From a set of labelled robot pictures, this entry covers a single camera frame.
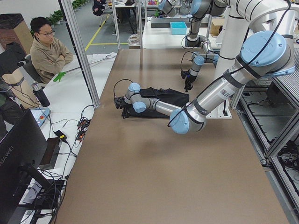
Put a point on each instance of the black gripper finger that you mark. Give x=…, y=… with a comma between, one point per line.
x=188, y=88
x=126, y=112

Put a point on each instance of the teach pendant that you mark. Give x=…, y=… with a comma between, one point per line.
x=40, y=115

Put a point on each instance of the man in beige hoodie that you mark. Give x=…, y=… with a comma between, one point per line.
x=48, y=54

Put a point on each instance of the black laptop charger brick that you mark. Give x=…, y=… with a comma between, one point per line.
x=61, y=135

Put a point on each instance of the black water bottle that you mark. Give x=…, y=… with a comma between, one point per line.
x=40, y=95

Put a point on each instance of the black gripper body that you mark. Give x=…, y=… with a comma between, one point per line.
x=189, y=80
x=125, y=108

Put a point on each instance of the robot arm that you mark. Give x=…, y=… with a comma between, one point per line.
x=201, y=39
x=257, y=43

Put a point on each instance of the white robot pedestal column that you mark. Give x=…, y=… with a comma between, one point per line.
x=236, y=26

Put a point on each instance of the grey power strip red switches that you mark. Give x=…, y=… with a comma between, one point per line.
x=82, y=127

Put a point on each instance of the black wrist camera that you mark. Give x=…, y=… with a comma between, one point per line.
x=184, y=74

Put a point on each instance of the black graphic t-shirt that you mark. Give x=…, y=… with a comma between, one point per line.
x=166, y=95

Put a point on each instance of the black computer monitor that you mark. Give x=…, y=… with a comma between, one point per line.
x=21, y=152

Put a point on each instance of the blue plastic bin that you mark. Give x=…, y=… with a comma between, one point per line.
x=178, y=28

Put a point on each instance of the metal reacher rod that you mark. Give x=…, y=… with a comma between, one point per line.
x=63, y=73

